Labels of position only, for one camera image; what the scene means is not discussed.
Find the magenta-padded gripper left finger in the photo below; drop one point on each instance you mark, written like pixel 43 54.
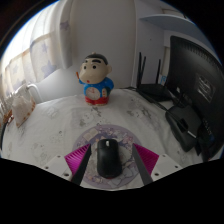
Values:
pixel 61 166

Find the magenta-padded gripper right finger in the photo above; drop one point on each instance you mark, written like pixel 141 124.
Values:
pixel 163 166

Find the black computer mouse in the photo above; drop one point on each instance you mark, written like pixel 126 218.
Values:
pixel 109 159

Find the round purple printed mouse pad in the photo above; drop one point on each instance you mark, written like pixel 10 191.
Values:
pixel 110 132

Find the white cartoon-printed tablecloth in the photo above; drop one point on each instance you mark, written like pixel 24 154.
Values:
pixel 60 123

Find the large white conch shell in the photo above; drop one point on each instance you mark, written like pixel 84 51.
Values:
pixel 22 108

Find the black router with antennas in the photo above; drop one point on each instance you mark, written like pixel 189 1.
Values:
pixel 153 90

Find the cartoon boy figure with clock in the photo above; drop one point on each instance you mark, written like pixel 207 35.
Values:
pixel 96 88

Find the black computer monitor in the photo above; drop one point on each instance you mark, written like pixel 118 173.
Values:
pixel 196 83

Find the white star-printed curtain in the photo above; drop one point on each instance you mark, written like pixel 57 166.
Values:
pixel 40 53

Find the white wall shelf unit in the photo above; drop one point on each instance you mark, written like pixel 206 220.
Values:
pixel 170 21

